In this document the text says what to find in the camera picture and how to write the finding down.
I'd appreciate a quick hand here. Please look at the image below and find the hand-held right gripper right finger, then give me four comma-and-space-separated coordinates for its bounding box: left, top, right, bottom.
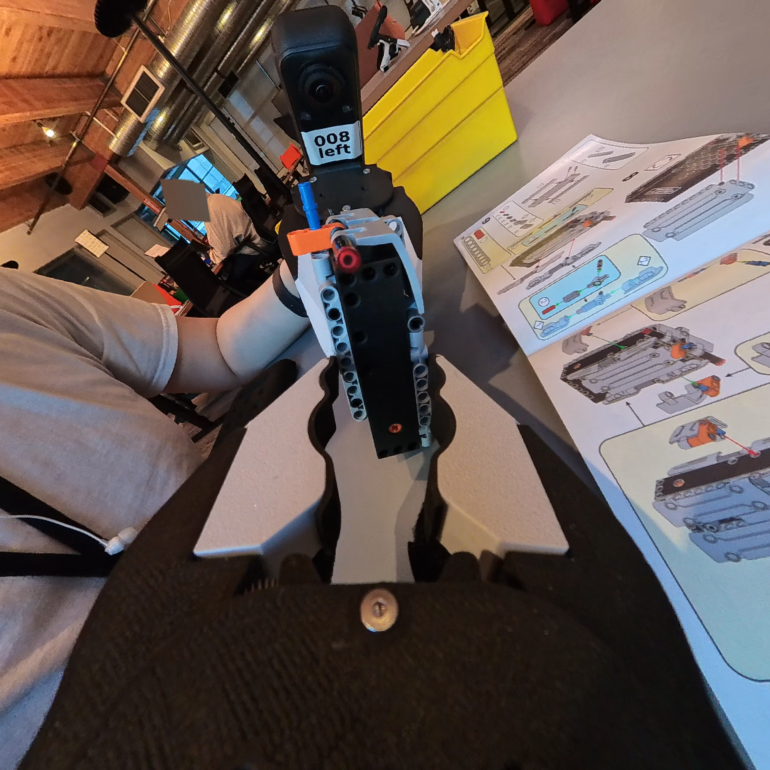
408, 354, 570, 583

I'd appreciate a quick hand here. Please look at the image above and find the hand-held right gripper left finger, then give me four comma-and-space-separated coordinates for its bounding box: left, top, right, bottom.
192, 356, 340, 583

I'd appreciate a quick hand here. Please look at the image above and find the black and grey brick assembly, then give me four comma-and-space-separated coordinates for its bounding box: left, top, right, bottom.
286, 182, 435, 461

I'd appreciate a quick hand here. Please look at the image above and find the yellow plastic bin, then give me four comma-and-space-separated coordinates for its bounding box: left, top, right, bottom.
360, 11, 519, 215

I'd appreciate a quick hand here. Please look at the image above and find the white instruction booklet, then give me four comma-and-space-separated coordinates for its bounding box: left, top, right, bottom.
454, 132, 770, 689

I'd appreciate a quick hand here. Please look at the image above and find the brown background desk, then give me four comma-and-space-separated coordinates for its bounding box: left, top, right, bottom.
355, 0, 491, 115

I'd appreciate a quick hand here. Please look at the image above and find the grey desk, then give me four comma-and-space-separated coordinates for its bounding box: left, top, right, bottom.
289, 0, 770, 770

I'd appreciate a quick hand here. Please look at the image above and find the black wristband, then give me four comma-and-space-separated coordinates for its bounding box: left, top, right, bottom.
274, 269, 306, 315

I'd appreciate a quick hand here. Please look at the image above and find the black and white tool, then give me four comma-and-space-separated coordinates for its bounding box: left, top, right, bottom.
361, 6, 411, 73

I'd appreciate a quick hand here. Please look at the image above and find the person's white t-shirt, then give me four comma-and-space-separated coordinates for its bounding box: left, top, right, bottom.
0, 267, 208, 770

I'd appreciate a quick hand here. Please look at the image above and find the white cord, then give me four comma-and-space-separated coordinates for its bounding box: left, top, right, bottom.
0, 511, 139, 554

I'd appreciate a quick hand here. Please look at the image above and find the silver ventilation duct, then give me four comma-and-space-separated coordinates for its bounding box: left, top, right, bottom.
107, 0, 261, 158

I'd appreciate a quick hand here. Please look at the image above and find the black chest strap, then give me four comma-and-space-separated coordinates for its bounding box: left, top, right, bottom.
0, 475, 115, 578

